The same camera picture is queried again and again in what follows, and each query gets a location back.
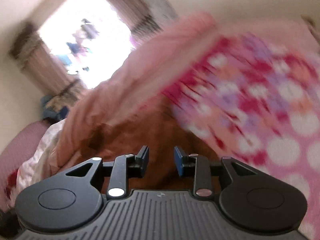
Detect patterned white cushion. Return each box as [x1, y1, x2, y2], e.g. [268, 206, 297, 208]
[149, 0, 178, 24]

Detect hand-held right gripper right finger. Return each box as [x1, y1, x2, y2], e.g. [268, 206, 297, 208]
[174, 145, 258, 197]

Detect purple padded headboard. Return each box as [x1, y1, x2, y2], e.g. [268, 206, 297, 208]
[0, 120, 52, 205]

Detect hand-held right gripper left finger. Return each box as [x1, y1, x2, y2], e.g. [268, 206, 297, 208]
[64, 145, 150, 197]

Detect pink floral bed sheet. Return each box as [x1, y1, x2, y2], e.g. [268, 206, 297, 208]
[160, 21, 320, 240]

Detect brown garment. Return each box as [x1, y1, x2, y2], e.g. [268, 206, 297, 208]
[86, 99, 222, 193]

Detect hanging laundry outside window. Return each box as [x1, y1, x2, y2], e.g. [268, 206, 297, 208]
[56, 17, 101, 75]

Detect pile of folded blankets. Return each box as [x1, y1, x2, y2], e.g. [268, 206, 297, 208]
[41, 90, 72, 120]

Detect striped brown curtain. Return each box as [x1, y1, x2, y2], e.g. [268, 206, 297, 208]
[86, 0, 162, 44]
[9, 21, 88, 98]

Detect white quilt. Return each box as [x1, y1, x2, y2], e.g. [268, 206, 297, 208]
[16, 120, 69, 205]

